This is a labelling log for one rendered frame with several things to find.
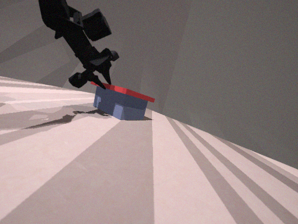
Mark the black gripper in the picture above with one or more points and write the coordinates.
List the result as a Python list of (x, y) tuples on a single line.
[(79, 79)]

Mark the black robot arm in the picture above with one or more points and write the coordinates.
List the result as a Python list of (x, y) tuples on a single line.
[(56, 15)]

